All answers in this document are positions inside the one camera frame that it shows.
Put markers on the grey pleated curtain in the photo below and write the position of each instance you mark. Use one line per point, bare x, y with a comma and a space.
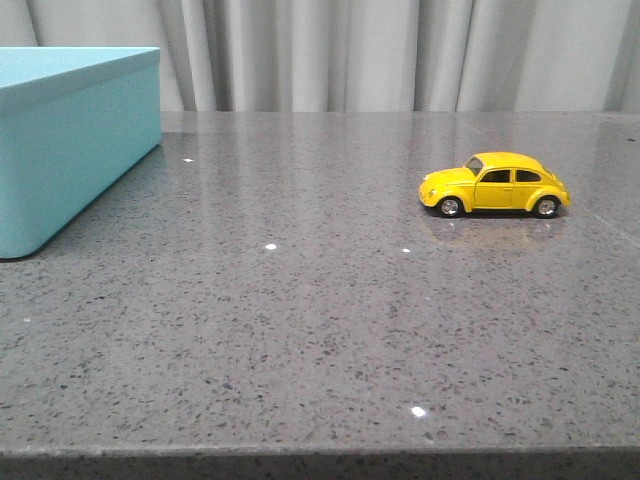
367, 56

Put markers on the yellow toy beetle car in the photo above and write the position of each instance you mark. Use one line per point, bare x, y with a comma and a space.
495, 181

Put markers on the light blue storage box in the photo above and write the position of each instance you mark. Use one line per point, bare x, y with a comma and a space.
73, 121

